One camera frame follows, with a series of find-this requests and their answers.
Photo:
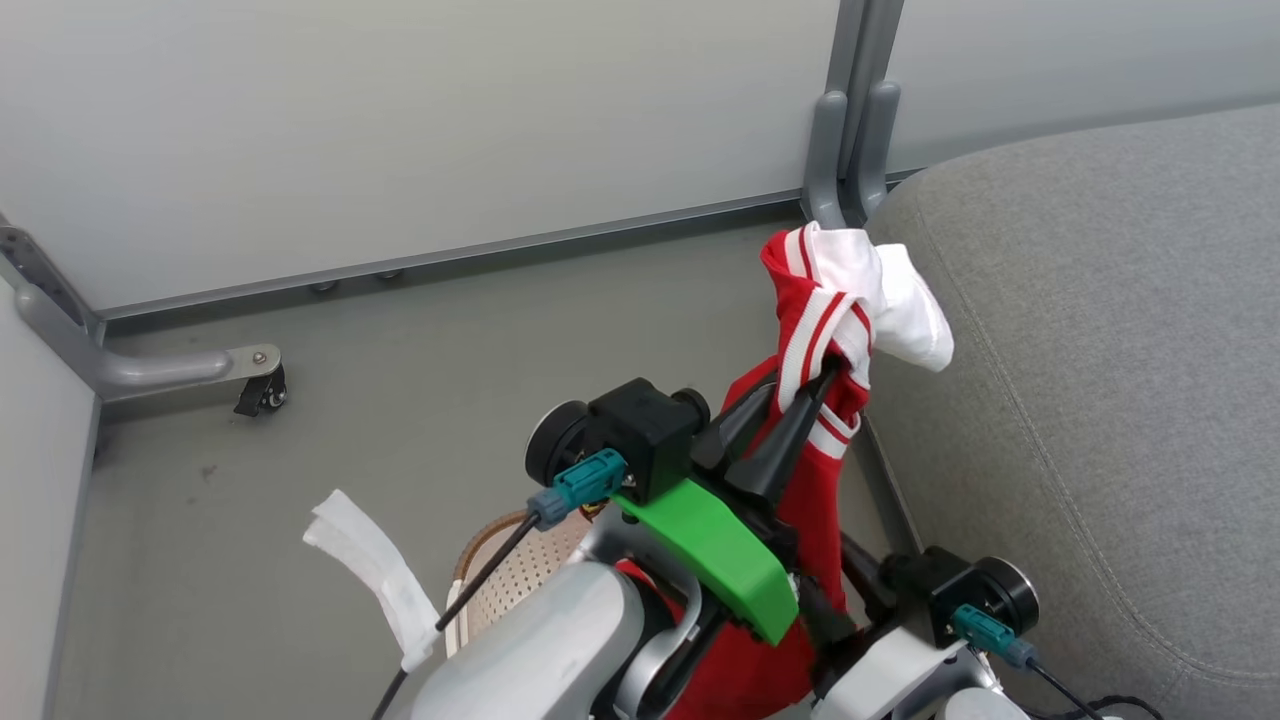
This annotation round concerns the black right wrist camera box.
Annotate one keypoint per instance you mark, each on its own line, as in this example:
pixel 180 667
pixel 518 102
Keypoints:
pixel 985 595

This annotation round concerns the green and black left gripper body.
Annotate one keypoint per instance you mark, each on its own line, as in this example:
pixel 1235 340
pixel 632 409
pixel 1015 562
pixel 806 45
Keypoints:
pixel 725 555

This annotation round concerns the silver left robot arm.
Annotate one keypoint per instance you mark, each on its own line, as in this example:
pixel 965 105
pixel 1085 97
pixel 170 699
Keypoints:
pixel 545 645

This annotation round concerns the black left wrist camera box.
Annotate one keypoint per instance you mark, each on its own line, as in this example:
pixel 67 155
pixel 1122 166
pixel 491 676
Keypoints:
pixel 640 430

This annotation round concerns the red and white garment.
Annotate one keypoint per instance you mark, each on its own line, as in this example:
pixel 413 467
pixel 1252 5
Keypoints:
pixel 815 310

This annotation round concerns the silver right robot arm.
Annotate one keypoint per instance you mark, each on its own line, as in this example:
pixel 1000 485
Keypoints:
pixel 900 685

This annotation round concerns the grey partition leg with caster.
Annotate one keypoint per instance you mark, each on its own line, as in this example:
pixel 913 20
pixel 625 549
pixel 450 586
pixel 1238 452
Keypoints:
pixel 150 370

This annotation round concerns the grey partition corner post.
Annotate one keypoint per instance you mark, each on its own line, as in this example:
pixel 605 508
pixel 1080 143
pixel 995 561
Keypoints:
pixel 35 265

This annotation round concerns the cream perforated laundry basket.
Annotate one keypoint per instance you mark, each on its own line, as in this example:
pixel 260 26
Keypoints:
pixel 520 575

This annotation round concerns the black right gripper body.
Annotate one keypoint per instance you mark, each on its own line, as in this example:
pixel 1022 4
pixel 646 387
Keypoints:
pixel 870 610

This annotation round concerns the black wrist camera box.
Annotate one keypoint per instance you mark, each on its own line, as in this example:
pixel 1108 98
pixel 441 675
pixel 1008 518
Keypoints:
pixel 985 595
pixel 640 430

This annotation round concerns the grey partition bottom rail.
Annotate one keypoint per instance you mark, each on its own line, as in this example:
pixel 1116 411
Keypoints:
pixel 450 258

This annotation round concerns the grey fabric sofa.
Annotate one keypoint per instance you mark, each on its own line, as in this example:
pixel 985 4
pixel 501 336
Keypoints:
pixel 1100 380

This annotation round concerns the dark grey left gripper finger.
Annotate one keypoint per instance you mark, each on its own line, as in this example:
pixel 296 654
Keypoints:
pixel 785 450
pixel 728 425

